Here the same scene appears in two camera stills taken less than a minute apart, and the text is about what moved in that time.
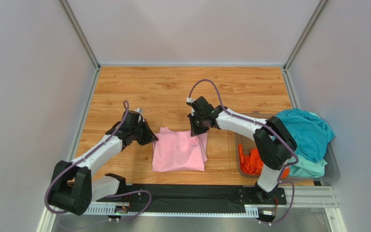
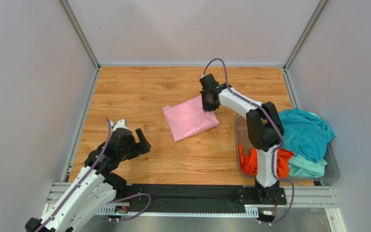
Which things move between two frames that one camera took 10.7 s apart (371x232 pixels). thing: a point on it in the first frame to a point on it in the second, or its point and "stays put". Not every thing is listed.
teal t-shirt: (311, 133) stays put
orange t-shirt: (251, 162) stays put
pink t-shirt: (178, 151) to (188, 119)
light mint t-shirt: (307, 167) stays put
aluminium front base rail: (296, 197) stays put
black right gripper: (196, 124) to (209, 105)
